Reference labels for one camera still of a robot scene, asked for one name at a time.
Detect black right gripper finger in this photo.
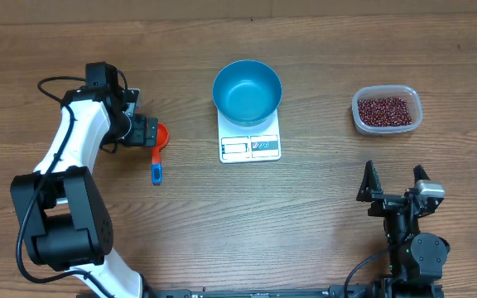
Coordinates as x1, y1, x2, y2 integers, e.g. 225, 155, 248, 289
413, 165, 430, 183
357, 160, 383, 197

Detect red scoop with blue handle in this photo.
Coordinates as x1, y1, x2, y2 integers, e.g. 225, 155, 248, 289
152, 123, 169, 185

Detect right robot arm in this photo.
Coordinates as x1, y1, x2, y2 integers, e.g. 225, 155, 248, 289
344, 161, 450, 297

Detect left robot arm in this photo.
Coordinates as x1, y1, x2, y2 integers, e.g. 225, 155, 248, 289
10, 62, 167, 297

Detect blue round bowl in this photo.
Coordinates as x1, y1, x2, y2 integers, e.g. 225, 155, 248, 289
212, 60, 283, 127

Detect white digital kitchen scale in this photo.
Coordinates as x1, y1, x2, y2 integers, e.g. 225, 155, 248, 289
218, 111, 282, 164

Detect red beans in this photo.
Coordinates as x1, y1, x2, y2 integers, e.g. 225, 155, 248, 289
357, 97, 412, 127

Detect clear plastic food container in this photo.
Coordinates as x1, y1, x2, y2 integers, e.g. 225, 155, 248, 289
351, 84, 423, 135

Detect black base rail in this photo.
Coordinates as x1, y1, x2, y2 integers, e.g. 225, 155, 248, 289
143, 285, 445, 298

